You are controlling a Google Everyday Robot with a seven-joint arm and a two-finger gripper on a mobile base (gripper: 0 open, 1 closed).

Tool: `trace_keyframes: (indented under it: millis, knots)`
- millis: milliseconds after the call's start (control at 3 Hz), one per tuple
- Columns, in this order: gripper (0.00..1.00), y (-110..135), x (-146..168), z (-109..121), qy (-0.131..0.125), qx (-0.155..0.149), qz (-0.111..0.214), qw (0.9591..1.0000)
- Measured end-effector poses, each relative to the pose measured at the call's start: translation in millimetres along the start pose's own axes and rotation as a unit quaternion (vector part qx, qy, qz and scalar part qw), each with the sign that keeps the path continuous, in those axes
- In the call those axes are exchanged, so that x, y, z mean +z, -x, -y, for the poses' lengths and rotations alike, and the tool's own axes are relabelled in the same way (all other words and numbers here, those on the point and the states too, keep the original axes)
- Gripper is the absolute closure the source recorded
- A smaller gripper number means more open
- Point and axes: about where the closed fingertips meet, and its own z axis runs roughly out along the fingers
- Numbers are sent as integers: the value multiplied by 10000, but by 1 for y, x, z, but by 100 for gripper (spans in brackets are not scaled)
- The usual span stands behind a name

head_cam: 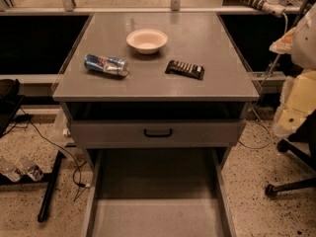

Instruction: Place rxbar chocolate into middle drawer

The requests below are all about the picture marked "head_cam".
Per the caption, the blue silver energy drink can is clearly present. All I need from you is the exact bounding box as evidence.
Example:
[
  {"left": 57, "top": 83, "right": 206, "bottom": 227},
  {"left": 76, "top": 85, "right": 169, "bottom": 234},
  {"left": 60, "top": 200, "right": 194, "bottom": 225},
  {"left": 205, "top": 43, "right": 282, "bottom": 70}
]
[{"left": 84, "top": 54, "right": 128, "bottom": 77}]

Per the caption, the black chair at left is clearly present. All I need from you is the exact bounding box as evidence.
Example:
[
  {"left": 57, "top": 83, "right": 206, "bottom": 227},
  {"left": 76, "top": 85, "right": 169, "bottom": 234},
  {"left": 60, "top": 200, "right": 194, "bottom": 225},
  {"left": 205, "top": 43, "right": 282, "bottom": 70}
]
[{"left": 0, "top": 79, "right": 24, "bottom": 137}]

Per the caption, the grey drawer cabinet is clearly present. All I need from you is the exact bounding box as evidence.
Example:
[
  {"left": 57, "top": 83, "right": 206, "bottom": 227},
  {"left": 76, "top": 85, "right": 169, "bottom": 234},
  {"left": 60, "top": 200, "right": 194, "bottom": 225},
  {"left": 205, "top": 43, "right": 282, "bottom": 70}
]
[{"left": 53, "top": 13, "right": 258, "bottom": 162}]

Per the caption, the black office chair base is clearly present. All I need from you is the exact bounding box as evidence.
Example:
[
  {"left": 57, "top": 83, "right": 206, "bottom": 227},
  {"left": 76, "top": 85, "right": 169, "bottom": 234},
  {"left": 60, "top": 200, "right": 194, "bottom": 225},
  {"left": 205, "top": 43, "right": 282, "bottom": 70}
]
[{"left": 265, "top": 114, "right": 316, "bottom": 199}]

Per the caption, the clear water bottle right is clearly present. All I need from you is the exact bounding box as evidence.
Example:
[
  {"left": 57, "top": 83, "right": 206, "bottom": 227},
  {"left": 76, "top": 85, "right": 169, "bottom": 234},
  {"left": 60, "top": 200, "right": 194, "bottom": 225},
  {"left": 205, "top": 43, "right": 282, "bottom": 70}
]
[{"left": 20, "top": 157, "right": 43, "bottom": 182}]

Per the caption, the white ceramic bowl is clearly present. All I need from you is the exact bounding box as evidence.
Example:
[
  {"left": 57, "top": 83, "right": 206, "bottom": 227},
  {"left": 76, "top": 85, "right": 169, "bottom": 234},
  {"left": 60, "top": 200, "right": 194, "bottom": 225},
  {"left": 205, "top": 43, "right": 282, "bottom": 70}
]
[{"left": 126, "top": 29, "right": 168, "bottom": 54}]

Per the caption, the white power strip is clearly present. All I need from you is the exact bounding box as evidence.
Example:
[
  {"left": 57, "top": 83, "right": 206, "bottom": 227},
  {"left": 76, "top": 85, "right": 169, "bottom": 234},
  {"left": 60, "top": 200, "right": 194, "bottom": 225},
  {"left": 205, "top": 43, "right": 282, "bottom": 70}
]
[{"left": 239, "top": 0, "right": 285, "bottom": 17}]

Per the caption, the black floor stand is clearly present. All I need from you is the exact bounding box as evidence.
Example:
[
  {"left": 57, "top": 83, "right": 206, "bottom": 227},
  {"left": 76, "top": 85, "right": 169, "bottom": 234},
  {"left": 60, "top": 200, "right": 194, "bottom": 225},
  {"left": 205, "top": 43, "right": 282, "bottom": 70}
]
[{"left": 0, "top": 149, "right": 66, "bottom": 223}]

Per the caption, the clear water bottle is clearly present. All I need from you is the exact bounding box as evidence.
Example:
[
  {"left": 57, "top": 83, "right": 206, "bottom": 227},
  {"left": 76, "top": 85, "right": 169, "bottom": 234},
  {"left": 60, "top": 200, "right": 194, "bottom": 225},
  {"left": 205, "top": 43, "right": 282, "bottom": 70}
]
[
  {"left": 0, "top": 158, "right": 23, "bottom": 183},
  {"left": 20, "top": 157, "right": 43, "bottom": 182}
]

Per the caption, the black rxbar chocolate bar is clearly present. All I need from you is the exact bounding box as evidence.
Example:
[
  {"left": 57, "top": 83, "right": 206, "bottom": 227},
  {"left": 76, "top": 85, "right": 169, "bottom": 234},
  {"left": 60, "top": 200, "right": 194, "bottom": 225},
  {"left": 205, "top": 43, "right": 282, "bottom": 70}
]
[{"left": 165, "top": 60, "right": 204, "bottom": 81}]

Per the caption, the black drawer handle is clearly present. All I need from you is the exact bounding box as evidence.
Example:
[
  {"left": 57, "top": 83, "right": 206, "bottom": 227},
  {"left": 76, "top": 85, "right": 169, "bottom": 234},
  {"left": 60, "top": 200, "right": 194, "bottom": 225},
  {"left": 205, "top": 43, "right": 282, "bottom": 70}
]
[{"left": 143, "top": 128, "right": 173, "bottom": 138}]

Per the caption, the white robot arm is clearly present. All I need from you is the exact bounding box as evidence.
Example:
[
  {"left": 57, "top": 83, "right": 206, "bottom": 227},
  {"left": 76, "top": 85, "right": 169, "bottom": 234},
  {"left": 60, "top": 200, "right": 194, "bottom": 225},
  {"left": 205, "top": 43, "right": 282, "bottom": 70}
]
[{"left": 270, "top": 5, "right": 316, "bottom": 137}]

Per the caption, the closed upper grey drawer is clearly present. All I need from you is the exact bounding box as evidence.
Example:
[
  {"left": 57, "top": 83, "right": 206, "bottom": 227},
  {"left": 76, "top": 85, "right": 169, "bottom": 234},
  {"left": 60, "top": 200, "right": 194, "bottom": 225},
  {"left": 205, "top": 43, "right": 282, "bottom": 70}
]
[{"left": 70, "top": 119, "right": 246, "bottom": 149}]

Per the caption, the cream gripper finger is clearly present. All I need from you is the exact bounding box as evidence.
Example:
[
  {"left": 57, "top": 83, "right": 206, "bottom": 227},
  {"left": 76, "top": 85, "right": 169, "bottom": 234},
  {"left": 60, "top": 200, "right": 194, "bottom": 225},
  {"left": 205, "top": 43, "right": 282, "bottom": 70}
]
[{"left": 269, "top": 28, "right": 296, "bottom": 54}]

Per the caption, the open grey lower drawer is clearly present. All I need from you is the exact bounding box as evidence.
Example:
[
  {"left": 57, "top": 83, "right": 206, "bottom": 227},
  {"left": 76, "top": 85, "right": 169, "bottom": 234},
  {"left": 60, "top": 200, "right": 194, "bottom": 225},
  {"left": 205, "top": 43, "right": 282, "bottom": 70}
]
[{"left": 80, "top": 148, "right": 237, "bottom": 237}]

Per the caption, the white cable at right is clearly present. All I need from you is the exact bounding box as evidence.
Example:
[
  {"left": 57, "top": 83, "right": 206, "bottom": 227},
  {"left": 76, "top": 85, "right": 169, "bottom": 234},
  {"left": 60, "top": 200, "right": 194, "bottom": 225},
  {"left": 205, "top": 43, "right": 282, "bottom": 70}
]
[{"left": 237, "top": 12, "right": 290, "bottom": 151}]

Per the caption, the black floor cable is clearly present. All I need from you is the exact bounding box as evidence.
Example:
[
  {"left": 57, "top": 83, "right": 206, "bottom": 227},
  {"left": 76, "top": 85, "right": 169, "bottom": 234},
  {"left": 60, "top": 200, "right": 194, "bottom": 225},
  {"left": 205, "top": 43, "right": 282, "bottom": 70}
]
[{"left": 6, "top": 107, "right": 92, "bottom": 202}]

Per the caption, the clear water bottle left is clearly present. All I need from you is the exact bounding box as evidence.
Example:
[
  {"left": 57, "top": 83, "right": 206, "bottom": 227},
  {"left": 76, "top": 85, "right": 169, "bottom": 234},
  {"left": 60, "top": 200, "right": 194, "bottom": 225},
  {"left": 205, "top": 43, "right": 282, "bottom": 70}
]
[{"left": 0, "top": 158, "right": 23, "bottom": 183}]

